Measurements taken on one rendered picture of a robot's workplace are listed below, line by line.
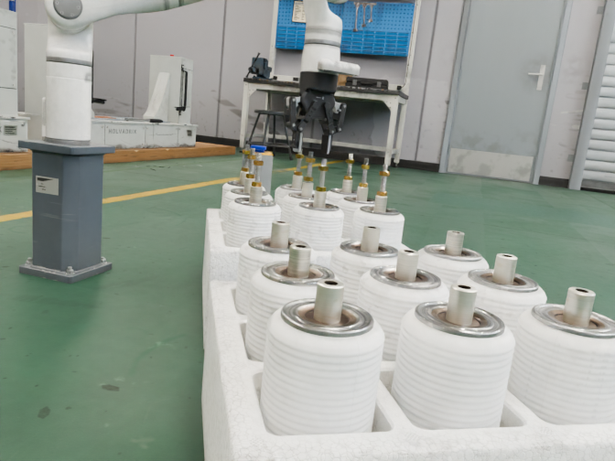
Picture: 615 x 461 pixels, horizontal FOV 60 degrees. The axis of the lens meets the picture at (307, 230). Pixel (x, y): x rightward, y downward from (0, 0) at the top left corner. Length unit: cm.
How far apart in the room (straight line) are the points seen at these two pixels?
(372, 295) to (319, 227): 40
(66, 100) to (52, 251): 33
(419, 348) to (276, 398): 12
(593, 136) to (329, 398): 562
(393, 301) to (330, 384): 16
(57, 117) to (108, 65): 624
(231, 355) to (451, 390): 21
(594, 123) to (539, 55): 85
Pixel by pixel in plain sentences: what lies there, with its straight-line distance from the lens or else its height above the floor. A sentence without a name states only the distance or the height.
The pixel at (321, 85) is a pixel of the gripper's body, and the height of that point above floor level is 47.
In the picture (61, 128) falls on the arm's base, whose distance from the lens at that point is 128.
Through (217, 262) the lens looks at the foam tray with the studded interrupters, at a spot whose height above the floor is 16.
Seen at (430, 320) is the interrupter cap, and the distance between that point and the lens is 46.
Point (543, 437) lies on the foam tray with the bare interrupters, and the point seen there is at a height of 18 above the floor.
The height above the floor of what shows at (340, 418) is 19.
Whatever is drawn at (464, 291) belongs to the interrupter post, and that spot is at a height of 28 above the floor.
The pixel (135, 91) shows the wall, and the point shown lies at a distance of 725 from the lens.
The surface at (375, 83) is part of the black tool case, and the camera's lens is 547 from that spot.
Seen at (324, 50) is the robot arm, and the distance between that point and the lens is 106.
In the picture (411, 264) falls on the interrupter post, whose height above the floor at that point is 27.
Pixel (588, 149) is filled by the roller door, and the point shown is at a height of 40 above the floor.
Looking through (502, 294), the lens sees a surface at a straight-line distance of 60.
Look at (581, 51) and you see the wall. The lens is 604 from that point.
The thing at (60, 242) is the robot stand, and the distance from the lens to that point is 129.
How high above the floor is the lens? 41
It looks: 12 degrees down
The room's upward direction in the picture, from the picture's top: 6 degrees clockwise
